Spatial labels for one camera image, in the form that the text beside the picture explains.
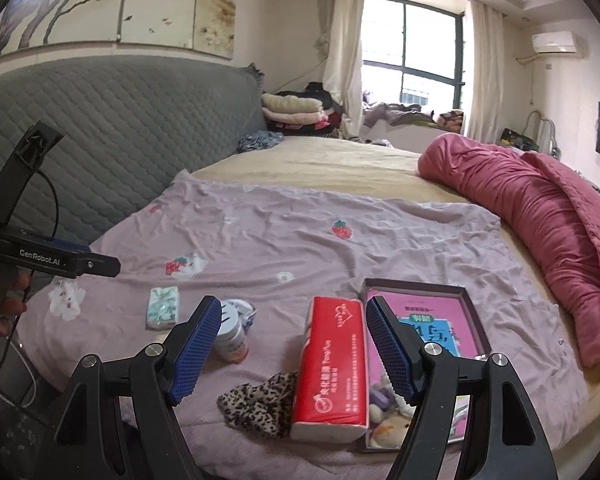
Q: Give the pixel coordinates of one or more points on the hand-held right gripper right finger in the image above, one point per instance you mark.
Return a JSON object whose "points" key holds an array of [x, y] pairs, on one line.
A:
{"points": [[390, 350]]}

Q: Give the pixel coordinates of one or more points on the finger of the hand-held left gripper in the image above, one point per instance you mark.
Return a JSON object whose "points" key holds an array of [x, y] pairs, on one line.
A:
{"points": [[102, 266]]}

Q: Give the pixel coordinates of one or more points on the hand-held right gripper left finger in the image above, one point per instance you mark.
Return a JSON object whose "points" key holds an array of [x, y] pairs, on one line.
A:
{"points": [[195, 350]]}

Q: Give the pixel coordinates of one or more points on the white plastic bottle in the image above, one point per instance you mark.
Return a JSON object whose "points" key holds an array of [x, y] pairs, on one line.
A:
{"points": [[230, 340]]}

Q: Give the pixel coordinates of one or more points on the cream plush bear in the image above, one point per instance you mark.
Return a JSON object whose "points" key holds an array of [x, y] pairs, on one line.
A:
{"points": [[381, 410]]}

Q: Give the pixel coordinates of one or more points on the red tissue pack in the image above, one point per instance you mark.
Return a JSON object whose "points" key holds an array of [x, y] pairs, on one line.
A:
{"points": [[330, 360]]}

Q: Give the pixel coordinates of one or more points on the dark brown box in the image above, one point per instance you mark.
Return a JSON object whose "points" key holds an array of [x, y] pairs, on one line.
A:
{"points": [[415, 285]]}

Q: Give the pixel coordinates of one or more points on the tan round plush ball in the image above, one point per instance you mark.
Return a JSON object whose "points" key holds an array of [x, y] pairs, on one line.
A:
{"points": [[392, 431]]}

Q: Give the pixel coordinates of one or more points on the person's left hand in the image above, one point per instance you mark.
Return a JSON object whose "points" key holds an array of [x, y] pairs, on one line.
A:
{"points": [[12, 302]]}

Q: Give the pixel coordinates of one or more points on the pink printed book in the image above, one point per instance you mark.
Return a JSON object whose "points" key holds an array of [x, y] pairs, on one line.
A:
{"points": [[430, 320]]}

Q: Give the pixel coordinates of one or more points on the green white tissue pack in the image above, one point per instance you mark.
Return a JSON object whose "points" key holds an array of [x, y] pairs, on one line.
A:
{"points": [[162, 307]]}

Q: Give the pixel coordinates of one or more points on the leopard print scrunchie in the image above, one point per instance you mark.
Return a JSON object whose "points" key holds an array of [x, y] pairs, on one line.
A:
{"points": [[260, 405]]}

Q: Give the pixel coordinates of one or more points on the purple strawberry print blanket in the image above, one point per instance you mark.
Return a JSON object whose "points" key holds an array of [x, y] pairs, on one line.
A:
{"points": [[280, 240]]}

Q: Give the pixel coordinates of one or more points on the grey quilted headboard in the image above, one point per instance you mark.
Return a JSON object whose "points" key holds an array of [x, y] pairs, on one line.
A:
{"points": [[130, 125]]}

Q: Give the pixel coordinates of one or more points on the yellow bed sheet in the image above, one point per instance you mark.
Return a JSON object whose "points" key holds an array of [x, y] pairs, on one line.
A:
{"points": [[355, 160]]}

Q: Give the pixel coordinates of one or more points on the pink quilt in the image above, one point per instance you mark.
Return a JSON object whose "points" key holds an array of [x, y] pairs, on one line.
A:
{"points": [[530, 210]]}

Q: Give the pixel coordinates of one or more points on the blue patterned cloth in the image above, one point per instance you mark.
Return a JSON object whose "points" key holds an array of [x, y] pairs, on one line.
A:
{"points": [[260, 141]]}

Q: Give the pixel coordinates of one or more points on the white window bench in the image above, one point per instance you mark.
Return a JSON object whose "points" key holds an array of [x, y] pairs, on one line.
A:
{"points": [[405, 136]]}

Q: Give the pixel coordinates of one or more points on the grey clothes pile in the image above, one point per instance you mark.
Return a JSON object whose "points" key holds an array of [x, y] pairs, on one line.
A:
{"points": [[400, 112]]}

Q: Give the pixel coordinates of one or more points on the patterned cushion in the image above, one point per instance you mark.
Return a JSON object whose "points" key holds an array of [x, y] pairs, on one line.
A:
{"points": [[451, 120]]}

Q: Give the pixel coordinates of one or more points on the folded pink cloth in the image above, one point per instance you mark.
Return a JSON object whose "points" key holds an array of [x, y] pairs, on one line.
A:
{"points": [[295, 119]]}

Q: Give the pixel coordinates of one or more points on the folded cream blanket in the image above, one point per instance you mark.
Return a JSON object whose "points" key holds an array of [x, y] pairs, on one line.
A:
{"points": [[290, 103]]}

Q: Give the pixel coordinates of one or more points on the dark clothes pile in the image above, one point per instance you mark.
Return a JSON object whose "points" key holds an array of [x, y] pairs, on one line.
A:
{"points": [[325, 97]]}

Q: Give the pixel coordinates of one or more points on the white metal rack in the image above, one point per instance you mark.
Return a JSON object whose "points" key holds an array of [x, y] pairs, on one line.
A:
{"points": [[540, 127]]}

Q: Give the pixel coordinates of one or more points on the cream curtain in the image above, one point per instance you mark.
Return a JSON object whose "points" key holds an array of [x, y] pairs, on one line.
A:
{"points": [[342, 50], [484, 70]]}

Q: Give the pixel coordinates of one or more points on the window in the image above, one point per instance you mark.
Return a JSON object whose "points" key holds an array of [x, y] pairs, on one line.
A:
{"points": [[415, 50]]}

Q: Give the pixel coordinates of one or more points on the white air conditioner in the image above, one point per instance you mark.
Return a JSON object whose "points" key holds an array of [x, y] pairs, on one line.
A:
{"points": [[554, 42]]}

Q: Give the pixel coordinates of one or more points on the blossom tree wall panel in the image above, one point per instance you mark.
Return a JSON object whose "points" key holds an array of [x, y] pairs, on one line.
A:
{"points": [[215, 10], [65, 5], [160, 2]]}

